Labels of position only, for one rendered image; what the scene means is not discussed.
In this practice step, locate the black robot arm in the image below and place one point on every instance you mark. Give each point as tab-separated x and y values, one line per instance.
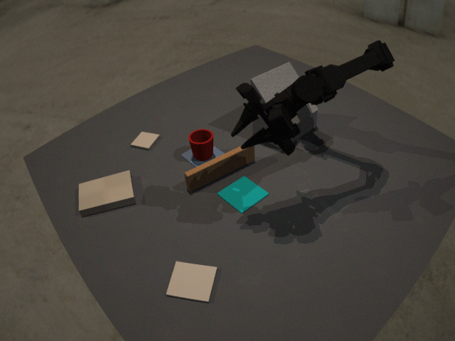
321	84

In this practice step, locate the red cup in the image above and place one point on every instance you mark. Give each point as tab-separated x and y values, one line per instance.
202	144

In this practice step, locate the tan flat square tile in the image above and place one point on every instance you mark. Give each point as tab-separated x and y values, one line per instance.
192	282

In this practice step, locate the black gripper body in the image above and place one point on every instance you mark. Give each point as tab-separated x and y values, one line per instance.
248	92

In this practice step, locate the tan flat rectangular block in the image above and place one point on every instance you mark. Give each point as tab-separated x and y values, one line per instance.
145	140

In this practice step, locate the dark brown flat bar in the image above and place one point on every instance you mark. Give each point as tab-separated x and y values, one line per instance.
218	167

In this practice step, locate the tan flat board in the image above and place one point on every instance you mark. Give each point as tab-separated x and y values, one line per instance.
106	193

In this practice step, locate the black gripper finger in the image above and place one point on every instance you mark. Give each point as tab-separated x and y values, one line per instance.
262	136
248	116

